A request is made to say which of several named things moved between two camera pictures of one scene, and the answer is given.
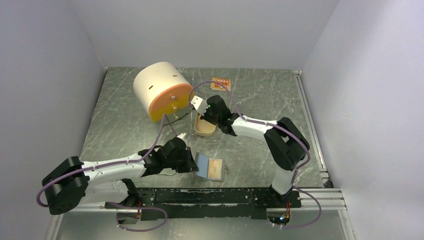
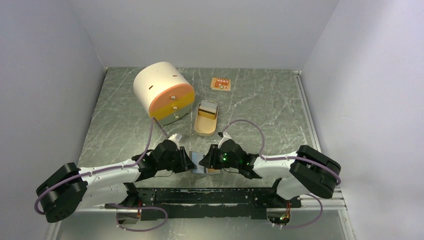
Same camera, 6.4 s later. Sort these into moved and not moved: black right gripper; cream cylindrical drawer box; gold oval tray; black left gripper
Moved: black right gripper
Not moved: gold oval tray; cream cylindrical drawer box; black left gripper
